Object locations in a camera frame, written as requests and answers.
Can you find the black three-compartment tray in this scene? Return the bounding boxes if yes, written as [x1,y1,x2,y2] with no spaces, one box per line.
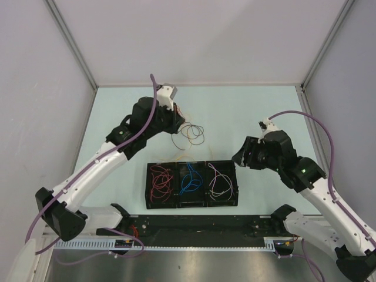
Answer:
[145,160,239,209]

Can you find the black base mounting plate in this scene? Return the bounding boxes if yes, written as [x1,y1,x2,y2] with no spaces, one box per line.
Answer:
[96,214,306,247]

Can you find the aluminium frame rail front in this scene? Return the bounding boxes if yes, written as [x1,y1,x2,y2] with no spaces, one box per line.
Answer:
[42,214,362,239]

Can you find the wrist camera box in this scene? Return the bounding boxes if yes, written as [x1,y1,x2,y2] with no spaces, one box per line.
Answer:
[257,118,280,143]
[157,83,177,111]

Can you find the white thin cable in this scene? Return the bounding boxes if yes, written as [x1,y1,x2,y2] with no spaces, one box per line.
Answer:
[207,163,236,197]

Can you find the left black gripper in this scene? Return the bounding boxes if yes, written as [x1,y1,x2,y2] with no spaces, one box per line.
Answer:
[144,100,184,139]

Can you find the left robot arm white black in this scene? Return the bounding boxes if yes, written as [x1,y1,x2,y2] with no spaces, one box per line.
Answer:
[35,95,184,241]

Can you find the grey slotted cable duct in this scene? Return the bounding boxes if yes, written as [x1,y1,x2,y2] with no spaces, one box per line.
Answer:
[54,239,275,252]

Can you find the aluminium corner post right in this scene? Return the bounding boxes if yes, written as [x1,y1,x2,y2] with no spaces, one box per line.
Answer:
[300,0,357,89]

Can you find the aluminium corner post left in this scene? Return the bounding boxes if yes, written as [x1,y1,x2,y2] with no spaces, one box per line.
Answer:
[43,0,99,92]

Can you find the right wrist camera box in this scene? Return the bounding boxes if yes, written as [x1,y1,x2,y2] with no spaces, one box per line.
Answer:
[257,118,280,143]

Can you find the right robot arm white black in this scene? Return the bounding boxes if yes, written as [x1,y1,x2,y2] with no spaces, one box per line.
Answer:
[232,130,375,281]

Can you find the blue thin cable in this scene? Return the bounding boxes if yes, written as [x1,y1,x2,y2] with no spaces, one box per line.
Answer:
[179,163,203,195]

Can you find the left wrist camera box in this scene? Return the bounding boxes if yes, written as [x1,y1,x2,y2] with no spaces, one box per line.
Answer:
[157,83,177,111]

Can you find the aluminium corner post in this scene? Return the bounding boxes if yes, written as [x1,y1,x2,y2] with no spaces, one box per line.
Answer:
[43,0,99,92]
[300,0,357,89]

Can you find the yellow thin cable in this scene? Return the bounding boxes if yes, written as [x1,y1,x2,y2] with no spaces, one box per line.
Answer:
[155,113,215,164]

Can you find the aluminium side rail right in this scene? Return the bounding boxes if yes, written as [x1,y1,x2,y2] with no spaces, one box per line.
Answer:
[295,85,330,176]

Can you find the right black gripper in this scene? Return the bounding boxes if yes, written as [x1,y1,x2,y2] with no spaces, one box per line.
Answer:
[231,136,281,172]

